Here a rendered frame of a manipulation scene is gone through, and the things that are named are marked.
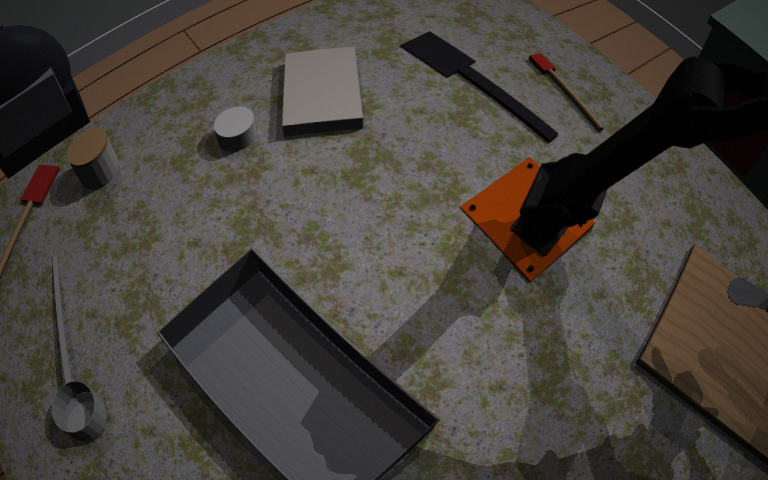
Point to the grey cylinder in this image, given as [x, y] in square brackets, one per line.
[235, 128]

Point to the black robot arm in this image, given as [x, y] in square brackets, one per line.
[689, 111]

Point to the grey canister with brown lid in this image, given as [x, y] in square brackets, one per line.
[93, 159]

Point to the black spatula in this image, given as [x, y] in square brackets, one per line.
[448, 60]

